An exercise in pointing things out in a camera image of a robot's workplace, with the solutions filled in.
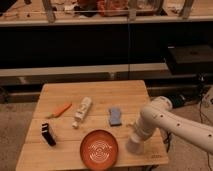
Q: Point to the white tube bottle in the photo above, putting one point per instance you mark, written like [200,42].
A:
[82,111]

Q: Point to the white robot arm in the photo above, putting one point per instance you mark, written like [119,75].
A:
[157,114]

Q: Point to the orange ridged plate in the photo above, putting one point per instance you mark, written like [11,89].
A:
[99,150]

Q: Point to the black box on shelf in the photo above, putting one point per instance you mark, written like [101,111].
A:
[195,59]

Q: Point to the orange handled tool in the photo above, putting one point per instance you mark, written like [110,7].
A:
[59,111]

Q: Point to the blue eraser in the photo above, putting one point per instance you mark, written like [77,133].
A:
[115,116]

